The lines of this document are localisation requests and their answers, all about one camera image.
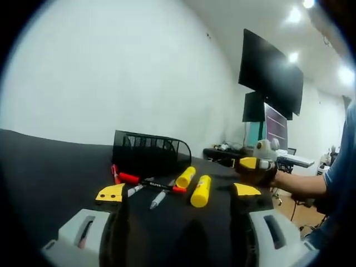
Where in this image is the lit computer monitor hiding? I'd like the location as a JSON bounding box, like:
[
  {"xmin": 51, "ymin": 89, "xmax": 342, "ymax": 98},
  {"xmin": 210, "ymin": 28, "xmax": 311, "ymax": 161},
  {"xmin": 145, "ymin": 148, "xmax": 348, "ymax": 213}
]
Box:
[{"xmin": 264, "ymin": 103, "xmax": 289, "ymax": 151}]

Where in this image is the yellow glue stick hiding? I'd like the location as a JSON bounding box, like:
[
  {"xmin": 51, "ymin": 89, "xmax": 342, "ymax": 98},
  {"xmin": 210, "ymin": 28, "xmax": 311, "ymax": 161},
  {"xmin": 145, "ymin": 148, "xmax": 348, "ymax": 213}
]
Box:
[
  {"xmin": 175, "ymin": 166, "xmax": 197, "ymax": 188},
  {"xmin": 190, "ymin": 174, "xmax": 212, "ymax": 209}
]

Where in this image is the person in blue shirt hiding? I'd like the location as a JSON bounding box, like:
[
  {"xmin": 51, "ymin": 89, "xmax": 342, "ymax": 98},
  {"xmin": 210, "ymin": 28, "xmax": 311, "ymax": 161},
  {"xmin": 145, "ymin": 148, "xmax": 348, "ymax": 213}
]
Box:
[{"xmin": 303, "ymin": 96, "xmax": 356, "ymax": 251}]

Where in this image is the thick red marker pen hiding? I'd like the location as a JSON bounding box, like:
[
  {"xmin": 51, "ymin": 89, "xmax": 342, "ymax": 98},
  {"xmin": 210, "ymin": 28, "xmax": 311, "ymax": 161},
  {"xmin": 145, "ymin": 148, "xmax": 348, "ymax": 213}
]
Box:
[{"xmin": 118, "ymin": 172, "xmax": 140, "ymax": 185}]

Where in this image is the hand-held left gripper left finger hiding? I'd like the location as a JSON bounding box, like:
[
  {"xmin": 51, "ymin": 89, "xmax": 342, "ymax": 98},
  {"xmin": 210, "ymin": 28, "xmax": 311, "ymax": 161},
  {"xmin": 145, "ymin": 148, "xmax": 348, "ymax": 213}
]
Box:
[{"xmin": 41, "ymin": 182, "xmax": 132, "ymax": 267}]

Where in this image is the person's right hand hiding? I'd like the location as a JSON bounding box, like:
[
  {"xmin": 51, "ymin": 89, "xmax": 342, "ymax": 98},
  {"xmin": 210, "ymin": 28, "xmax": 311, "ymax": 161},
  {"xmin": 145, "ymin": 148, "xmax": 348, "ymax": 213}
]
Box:
[{"xmin": 236, "ymin": 164, "xmax": 279, "ymax": 187}]

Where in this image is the small black monitor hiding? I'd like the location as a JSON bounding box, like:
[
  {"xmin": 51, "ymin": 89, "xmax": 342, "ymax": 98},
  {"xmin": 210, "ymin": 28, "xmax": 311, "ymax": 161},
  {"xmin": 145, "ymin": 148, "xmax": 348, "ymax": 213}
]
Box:
[{"xmin": 242, "ymin": 91, "xmax": 266, "ymax": 123}]

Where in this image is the black mesh holder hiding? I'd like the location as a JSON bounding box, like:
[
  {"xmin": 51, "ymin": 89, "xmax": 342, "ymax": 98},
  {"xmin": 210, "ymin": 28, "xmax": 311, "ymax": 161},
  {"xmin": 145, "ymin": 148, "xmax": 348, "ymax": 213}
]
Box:
[{"xmin": 111, "ymin": 129, "xmax": 192, "ymax": 175}]

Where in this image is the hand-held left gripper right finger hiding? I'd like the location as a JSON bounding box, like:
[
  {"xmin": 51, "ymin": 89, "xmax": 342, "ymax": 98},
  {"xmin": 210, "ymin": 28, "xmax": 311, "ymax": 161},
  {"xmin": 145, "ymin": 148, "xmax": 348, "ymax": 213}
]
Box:
[{"xmin": 229, "ymin": 182, "xmax": 318, "ymax": 267}]

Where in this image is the large black monitor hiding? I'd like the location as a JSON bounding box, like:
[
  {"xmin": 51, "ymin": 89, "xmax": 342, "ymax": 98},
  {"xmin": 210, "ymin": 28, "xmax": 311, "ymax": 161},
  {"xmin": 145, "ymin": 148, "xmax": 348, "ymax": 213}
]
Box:
[{"xmin": 238, "ymin": 28, "xmax": 304, "ymax": 116}]

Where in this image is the grey marker pen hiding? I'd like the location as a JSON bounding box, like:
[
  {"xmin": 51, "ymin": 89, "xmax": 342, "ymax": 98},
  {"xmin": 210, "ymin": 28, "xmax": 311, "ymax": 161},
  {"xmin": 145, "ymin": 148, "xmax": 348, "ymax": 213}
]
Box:
[
  {"xmin": 149, "ymin": 180, "xmax": 176, "ymax": 210},
  {"xmin": 126, "ymin": 176, "xmax": 155, "ymax": 199}
]

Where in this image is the black marker pen red cap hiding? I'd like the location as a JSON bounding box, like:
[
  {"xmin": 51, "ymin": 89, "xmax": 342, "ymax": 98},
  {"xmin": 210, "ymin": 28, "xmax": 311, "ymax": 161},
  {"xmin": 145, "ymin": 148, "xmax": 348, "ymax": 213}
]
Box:
[{"xmin": 140, "ymin": 180, "xmax": 187, "ymax": 195}]

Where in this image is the thin red pen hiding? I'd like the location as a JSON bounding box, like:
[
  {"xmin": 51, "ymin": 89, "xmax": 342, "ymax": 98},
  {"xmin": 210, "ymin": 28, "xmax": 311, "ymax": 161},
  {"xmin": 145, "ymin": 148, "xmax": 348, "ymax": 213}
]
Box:
[{"xmin": 111, "ymin": 164, "xmax": 121, "ymax": 185}]

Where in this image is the white laptop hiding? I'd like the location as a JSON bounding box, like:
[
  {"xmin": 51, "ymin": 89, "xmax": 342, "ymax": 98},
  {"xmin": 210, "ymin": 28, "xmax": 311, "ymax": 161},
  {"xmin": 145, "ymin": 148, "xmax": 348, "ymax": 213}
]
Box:
[{"xmin": 276, "ymin": 148, "xmax": 315, "ymax": 168}]

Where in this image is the cluttered dark desk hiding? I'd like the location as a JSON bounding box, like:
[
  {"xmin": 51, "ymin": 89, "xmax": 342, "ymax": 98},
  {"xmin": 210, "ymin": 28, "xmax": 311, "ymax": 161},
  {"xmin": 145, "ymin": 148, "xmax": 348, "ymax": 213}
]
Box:
[{"xmin": 202, "ymin": 142, "xmax": 253, "ymax": 165}]

